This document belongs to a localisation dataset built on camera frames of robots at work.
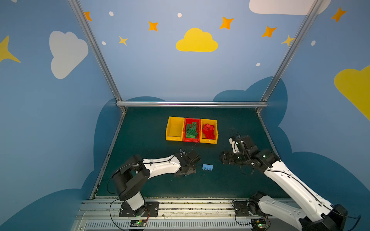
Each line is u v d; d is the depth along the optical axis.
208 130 1.01
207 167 0.86
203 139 0.98
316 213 0.39
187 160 0.69
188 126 1.08
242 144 0.58
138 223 0.71
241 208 0.75
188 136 1.01
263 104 1.16
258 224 0.72
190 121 1.04
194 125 1.07
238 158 0.64
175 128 1.06
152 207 0.75
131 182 0.44
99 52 0.86
